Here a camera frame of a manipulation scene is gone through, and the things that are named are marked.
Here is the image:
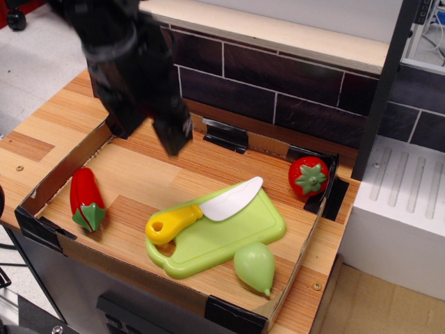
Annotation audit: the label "yellow handled white toy knife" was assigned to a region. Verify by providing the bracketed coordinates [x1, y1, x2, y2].
[145, 176, 263, 245]

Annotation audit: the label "green plastic cutting board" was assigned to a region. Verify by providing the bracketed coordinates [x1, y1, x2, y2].
[145, 189, 286, 279]

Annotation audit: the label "light wooden shelf board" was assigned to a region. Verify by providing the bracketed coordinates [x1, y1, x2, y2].
[140, 1, 389, 74]

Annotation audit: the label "black caster wheel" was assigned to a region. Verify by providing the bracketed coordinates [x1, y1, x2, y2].
[6, 8, 26, 31]

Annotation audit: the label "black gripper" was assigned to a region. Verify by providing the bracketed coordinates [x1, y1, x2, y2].
[83, 13, 193, 156]

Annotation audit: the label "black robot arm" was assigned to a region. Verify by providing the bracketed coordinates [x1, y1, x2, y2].
[49, 1, 193, 156]

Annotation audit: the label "red toy chili pepper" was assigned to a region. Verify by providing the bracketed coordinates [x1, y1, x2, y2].
[70, 167, 106, 232]

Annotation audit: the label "green toy pear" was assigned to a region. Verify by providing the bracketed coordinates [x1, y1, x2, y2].
[234, 242, 275, 297]

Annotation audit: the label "red toy strawberry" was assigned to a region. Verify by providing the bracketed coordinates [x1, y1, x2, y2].
[288, 156, 330, 197]

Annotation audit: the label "white toy sink drainer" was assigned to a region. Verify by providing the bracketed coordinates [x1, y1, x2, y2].
[339, 136, 444, 299]

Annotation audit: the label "black shelf post right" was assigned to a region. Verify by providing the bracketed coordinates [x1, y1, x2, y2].
[351, 0, 420, 181]

